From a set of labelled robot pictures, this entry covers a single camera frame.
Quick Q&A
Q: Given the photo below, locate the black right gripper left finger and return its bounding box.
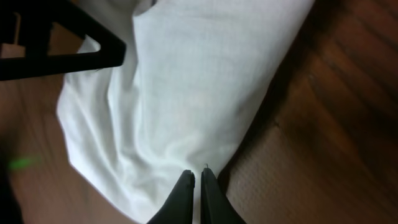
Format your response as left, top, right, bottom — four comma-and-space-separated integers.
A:
147, 170, 195, 224

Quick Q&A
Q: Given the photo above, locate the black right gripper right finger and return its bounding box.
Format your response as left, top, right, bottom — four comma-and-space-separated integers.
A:
200, 168, 246, 224

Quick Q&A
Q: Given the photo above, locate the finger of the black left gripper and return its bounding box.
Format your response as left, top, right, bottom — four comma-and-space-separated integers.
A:
1, 0, 126, 81

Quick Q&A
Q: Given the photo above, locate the white printed t-shirt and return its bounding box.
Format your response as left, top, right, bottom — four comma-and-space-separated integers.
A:
57, 0, 313, 223

